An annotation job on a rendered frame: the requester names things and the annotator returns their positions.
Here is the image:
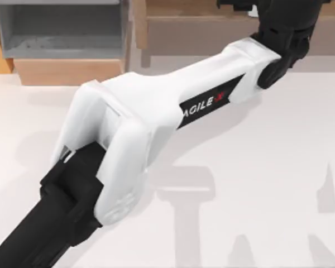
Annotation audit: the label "wooden open shelves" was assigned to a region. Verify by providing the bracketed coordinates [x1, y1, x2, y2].
[131, 0, 335, 68]

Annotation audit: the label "pale wooden drawer front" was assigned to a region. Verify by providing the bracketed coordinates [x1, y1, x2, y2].
[13, 57, 127, 87]

